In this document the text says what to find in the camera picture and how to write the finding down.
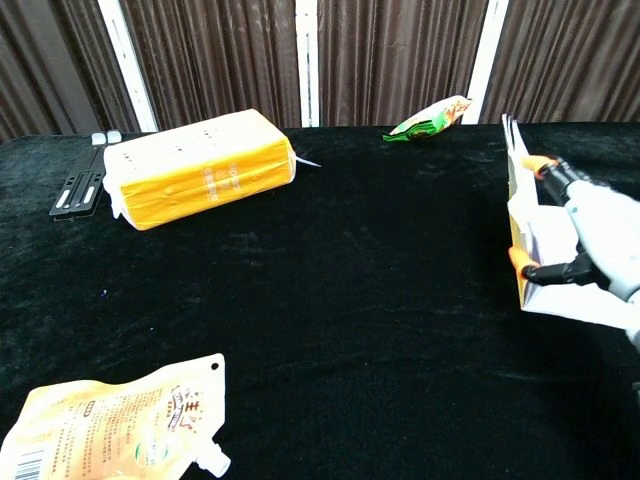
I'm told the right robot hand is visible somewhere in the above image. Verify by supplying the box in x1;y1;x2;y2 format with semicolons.
507;154;640;359

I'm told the white paper bag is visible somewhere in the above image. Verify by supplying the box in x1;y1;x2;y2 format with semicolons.
501;113;640;332

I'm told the green snack packet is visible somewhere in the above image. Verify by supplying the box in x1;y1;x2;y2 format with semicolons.
382;95;474;143

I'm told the dark brown pleated curtain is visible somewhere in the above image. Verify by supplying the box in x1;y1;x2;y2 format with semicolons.
0;0;640;145

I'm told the black velvet tablecloth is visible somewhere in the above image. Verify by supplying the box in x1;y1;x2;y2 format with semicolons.
0;121;640;480

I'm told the orange tissue pack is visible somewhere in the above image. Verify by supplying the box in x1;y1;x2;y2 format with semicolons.
102;108;322;232

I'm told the black folding phone stand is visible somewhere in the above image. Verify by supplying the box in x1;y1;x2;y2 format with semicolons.
48;129;123;218

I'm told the beige spouted drink pouch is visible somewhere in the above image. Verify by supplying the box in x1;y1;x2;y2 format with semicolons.
0;352;232;480

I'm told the white frame post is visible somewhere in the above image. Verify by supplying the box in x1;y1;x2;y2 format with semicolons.
294;0;321;129
462;0;511;126
96;0;160;134

